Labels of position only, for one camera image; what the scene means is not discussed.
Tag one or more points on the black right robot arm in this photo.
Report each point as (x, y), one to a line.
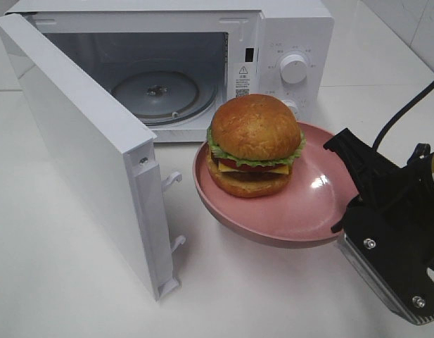
(394, 192)

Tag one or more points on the white microwave knob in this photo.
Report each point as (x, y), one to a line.
(293, 68)
(293, 107)

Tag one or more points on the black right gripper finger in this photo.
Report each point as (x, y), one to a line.
(361, 162)

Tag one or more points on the upper white microwave knob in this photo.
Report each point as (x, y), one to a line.
(293, 68)

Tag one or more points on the lower white microwave knob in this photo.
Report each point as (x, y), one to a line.
(293, 107)

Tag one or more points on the white microwave door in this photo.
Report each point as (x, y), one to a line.
(103, 150)

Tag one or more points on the white warning label sticker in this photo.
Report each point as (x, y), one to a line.
(245, 79)

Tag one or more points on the burger with lettuce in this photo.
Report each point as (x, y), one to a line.
(253, 142)

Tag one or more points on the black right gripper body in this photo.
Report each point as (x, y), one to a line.
(407, 196)

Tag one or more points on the white microwave oven body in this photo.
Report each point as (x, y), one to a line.
(114, 40)

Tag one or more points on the pink round plate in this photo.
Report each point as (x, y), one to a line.
(301, 214)

